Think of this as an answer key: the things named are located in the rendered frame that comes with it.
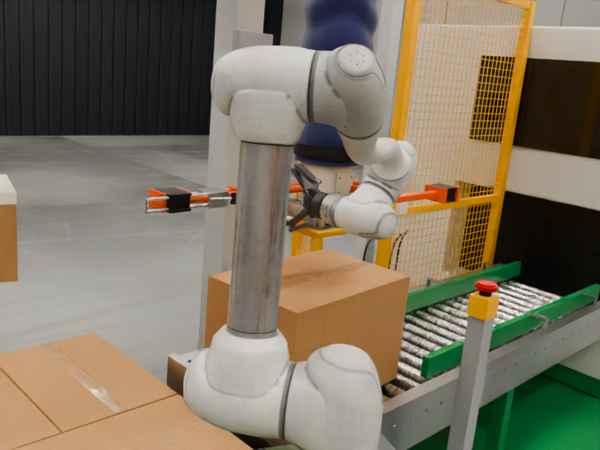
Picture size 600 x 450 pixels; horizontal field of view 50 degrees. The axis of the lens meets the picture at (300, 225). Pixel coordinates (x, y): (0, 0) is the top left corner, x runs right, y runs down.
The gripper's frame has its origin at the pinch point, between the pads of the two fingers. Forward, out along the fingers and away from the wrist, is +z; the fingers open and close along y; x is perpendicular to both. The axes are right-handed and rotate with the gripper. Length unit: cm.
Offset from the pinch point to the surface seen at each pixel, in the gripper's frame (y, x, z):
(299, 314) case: 32.5, -3.2, -15.9
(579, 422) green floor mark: 127, 189, -37
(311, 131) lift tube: -17.7, 15.0, 3.7
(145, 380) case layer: 72, -19, 39
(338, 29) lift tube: -49, 17, -2
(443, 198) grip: 1, 52, -24
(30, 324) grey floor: 127, 17, 224
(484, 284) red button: 23, 46, -46
